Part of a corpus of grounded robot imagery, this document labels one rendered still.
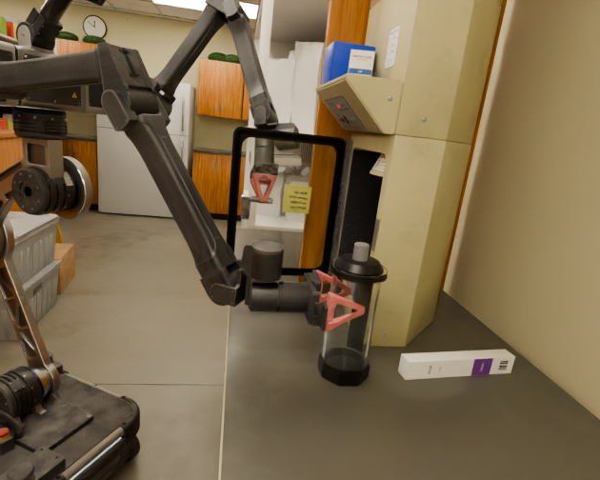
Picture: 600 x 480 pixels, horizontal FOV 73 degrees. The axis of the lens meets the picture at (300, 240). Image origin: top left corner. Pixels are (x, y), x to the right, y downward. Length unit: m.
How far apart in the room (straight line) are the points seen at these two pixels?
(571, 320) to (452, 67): 0.59
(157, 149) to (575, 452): 0.88
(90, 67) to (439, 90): 0.65
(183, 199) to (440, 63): 0.55
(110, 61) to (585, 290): 1.02
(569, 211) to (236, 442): 0.84
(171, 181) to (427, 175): 0.50
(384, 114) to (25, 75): 0.71
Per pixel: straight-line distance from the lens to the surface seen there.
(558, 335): 1.09
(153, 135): 0.79
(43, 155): 1.44
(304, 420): 0.73
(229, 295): 0.74
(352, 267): 0.72
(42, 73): 0.98
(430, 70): 0.87
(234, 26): 1.41
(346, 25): 1.22
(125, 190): 5.95
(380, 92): 0.83
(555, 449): 0.86
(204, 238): 0.75
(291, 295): 0.73
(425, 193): 0.89
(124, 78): 0.82
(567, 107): 1.15
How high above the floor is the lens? 1.40
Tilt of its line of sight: 15 degrees down
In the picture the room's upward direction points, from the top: 7 degrees clockwise
